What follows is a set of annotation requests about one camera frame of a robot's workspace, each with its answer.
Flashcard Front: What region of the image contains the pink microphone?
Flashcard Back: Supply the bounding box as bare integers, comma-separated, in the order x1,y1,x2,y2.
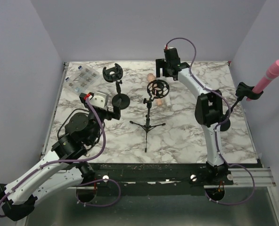
252,59,279,95

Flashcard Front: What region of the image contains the black usb cables bundle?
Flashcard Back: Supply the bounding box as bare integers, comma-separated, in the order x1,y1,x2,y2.
57,108,105,157

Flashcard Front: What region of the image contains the clear plastic parts box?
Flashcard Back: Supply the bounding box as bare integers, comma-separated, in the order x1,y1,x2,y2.
64,64,100,95

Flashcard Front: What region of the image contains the black tripod shock mount stand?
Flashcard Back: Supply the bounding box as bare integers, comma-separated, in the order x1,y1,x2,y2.
130,80,170,152

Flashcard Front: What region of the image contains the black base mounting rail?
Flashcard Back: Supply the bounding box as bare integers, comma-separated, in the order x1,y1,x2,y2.
73,163,233,197

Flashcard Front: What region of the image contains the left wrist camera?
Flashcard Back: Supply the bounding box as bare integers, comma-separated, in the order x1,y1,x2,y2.
79,91,109,110

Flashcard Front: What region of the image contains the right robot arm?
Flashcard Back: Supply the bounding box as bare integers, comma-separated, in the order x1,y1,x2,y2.
156,47,228,185

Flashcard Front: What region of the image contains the black clip round base stand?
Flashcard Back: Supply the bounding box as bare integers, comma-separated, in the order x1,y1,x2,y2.
220,82,263,131

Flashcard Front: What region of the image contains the beige microphone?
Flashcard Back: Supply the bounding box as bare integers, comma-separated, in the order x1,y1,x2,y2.
147,73,163,107

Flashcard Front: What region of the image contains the black shock mount desk stand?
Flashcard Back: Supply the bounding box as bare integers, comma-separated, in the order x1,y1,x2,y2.
102,63,130,110

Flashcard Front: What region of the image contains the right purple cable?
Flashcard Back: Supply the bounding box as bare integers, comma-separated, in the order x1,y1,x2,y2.
164,37,257,205

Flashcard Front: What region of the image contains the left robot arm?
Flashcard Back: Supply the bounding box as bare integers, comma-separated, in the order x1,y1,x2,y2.
0,94,121,221

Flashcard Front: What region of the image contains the silver white microphone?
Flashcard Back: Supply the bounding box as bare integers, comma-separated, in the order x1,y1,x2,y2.
164,94,172,107

